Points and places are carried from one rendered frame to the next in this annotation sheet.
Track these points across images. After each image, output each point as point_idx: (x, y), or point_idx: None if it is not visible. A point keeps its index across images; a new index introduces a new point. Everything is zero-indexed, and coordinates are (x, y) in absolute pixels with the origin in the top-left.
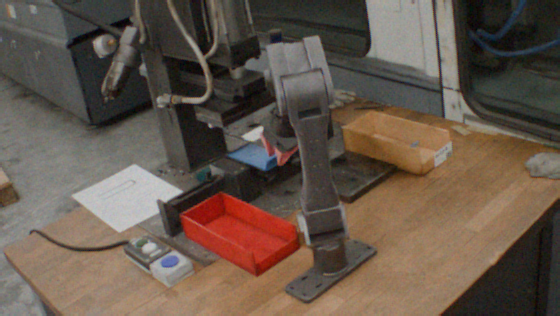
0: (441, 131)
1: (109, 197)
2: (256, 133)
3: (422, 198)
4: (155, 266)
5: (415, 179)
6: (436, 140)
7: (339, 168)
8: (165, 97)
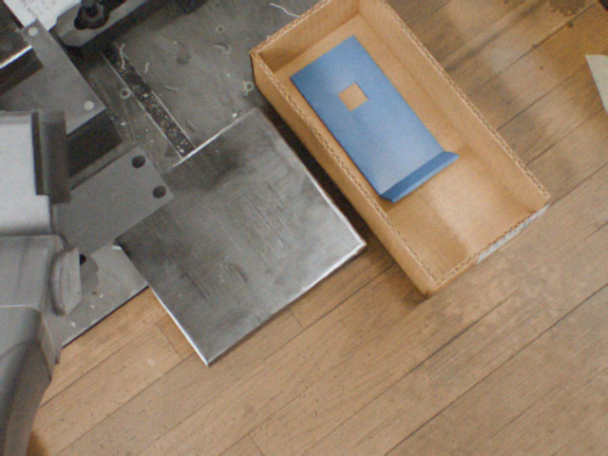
0: (528, 182)
1: None
2: None
3: (399, 411)
4: None
5: (406, 307)
6: (509, 177)
7: (213, 202)
8: None
